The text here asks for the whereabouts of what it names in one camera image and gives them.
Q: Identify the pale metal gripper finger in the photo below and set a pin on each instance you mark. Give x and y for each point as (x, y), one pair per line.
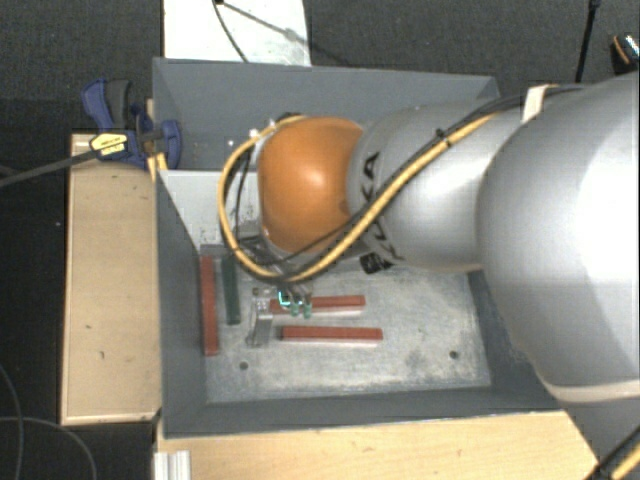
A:
(263, 325)

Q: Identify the dark green flat block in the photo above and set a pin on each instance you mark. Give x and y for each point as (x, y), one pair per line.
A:
(231, 293)

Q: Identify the red-brown flat block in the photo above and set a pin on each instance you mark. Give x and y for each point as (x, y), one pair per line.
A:
(210, 308)
(330, 335)
(340, 303)

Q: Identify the grey metal bin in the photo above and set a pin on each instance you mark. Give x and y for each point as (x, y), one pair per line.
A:
(400, 368)

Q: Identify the pale wood board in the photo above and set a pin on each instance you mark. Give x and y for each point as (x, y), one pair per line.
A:
(112, 288)

